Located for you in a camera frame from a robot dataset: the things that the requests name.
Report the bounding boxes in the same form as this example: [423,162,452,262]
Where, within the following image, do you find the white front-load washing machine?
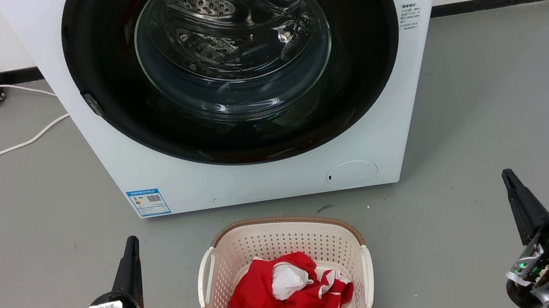
[0,0,476,235]

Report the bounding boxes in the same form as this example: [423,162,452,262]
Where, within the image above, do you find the black round washer door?
[56,0,415,189]

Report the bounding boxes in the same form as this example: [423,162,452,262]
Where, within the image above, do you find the blue energy label sticker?
[125,186,172,220]

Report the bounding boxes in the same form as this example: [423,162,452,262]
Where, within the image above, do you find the white crumpled cloth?
[268,260,313,302]

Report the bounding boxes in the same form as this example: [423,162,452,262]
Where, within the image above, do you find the cream perforated laundry basket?
[189,203,379,308]

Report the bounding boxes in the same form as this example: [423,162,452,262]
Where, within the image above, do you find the round white filter cover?
[324,157,381,192]

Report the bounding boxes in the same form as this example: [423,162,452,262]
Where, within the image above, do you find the grey printed text sticker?
[395,1,422,35]

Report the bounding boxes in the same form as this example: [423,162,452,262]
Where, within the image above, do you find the grey door handle latch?
[81,90,105,120]

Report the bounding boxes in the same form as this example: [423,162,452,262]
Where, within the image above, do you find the thin white cable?
[1,77,57,105]

